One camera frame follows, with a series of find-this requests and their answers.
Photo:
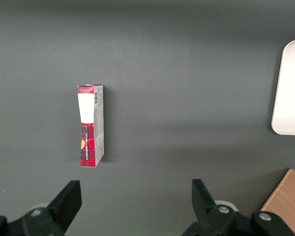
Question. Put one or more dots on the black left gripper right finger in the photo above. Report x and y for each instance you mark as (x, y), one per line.
(206, 211)

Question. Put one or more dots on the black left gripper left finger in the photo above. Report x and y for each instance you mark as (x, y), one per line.
(64, 206)

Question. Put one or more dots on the cream rectangular tray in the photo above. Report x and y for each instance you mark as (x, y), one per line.
(292, 88)

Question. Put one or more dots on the wooden drawer cabinet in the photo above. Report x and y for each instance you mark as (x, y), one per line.
(288, 204)

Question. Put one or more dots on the red tartan cardboard box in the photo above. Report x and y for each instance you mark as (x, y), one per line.
(89, 127)

